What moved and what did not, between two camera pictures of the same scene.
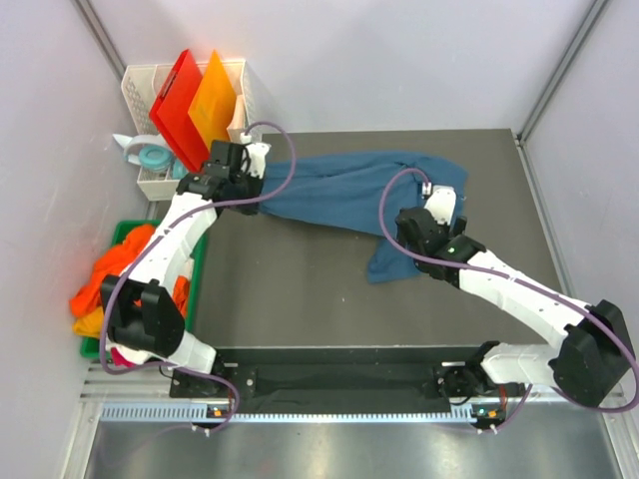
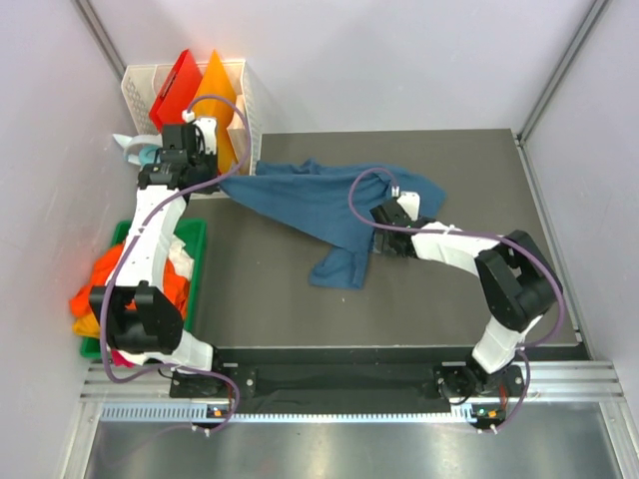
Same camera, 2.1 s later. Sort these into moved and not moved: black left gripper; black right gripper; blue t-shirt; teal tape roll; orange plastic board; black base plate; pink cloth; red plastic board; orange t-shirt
Moved: black right gripper; blue t-shirt; black left gripper
Not moved: red plastic board; orange plastic board; black base plate; teal tape roll; pink cloth; orange t-shirt
